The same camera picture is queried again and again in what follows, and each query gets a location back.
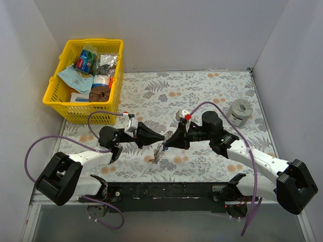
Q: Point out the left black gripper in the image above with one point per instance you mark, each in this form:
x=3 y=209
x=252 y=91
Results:
x=139 y=134

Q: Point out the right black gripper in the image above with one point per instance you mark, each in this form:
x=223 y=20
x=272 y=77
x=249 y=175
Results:
x=186 y=136

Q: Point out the metal disc keyring holder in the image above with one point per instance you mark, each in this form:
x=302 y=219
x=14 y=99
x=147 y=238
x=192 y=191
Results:
x=161 y=147

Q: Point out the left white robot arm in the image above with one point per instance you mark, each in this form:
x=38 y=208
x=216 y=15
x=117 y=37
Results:
x=65 y=176

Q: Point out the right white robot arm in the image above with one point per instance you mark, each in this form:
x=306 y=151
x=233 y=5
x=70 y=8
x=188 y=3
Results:
x=291 y=184

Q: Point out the grey paper wrapped roll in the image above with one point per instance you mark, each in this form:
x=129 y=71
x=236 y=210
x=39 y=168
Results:
x=239 y=112

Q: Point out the white blue box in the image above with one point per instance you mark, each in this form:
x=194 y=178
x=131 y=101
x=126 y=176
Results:
x=77 y=97

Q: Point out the light blue paper pouch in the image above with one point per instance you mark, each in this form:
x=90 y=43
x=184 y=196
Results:
x=77 y=80

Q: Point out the silver foil bag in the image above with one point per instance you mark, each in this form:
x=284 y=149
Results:
x=107 y=64

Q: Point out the green snack packet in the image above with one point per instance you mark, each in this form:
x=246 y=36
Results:
x=89 y=52

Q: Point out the yellow plastic basket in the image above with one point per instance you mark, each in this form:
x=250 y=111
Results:
x=58 y=93

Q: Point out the red blue snack pack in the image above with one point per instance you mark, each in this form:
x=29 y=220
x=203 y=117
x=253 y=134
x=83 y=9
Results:
x=83 y=65

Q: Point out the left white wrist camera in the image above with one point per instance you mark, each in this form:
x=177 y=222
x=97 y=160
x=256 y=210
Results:
x=131 y=125

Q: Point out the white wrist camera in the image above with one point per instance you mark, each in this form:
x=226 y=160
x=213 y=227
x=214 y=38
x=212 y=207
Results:
x=184 y=117
x=131 y=125

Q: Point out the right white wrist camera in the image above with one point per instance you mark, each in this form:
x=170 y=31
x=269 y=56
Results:
x=184 y=117

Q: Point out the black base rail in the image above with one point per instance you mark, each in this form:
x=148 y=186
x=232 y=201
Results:
x=179 y=196

